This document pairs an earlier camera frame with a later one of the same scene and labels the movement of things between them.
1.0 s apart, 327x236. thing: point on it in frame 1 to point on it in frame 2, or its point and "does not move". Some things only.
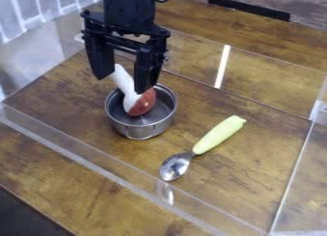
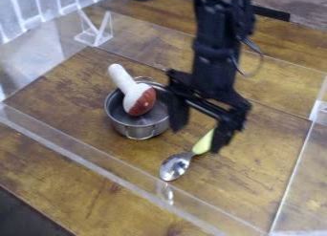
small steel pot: [148, 125] does not move
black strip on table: [248, 8] does not move
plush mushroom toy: [139, 104] does not move
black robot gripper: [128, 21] to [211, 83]
